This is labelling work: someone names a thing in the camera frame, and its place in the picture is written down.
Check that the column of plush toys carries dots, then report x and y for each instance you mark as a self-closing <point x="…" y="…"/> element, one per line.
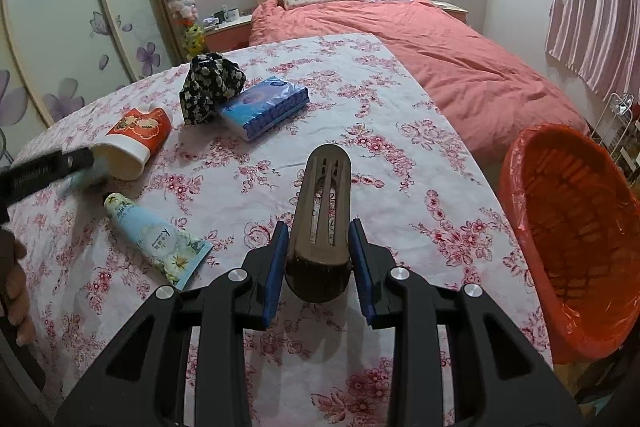
<point x="182" y="2"/>

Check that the blue tissue packet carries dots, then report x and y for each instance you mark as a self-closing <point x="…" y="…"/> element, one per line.
<point x="265" y="107"/>

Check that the white mug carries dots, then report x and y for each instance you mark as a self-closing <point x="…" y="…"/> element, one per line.
<point x="233" y="13"/>

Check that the sliding wardrobe with purple flowers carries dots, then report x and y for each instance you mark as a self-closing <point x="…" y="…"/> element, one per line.
<point x="75" y="32"/>

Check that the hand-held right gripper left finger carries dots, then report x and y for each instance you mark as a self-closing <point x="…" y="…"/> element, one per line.
<point x="277" y="267"/>

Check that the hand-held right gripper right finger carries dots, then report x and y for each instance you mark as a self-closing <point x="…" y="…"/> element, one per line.
<point x="361" y="267"/>

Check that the pink satin curtain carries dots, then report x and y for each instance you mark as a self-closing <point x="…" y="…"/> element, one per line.
<point x="595" y="7"/>

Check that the orange plastic laundry basket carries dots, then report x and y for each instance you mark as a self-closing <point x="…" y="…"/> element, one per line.
<point x="575" y="232"/>

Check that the red and white paper cup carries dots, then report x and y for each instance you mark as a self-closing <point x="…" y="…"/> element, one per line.
<point x="140" y="127"/>

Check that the pink floral tablecloth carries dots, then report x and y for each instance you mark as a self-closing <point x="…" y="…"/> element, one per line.
<point x="400" y="187"/>

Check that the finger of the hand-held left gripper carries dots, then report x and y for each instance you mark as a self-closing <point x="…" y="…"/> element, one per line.
<point x="75" y="162"/>

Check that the pink nightstand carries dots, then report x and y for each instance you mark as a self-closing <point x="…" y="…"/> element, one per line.
<point x="227" y="34"/>
<point x="450" y="9"/>

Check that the person's left hand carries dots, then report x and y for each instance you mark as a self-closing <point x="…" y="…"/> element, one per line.
<point x="22" y="307"/>

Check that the brown slotted brush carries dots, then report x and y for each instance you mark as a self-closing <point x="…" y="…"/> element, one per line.
<point x="320" y="282"/>

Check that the light blue floral tube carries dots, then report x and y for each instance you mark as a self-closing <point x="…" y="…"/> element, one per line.
<point x="150" y="232"/>

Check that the black floral pouch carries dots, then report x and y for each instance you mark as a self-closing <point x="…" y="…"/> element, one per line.
<point x="210" y="82"/>

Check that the bed with pink duvet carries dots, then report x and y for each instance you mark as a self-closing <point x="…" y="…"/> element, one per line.
<point x="450" y="57"/>

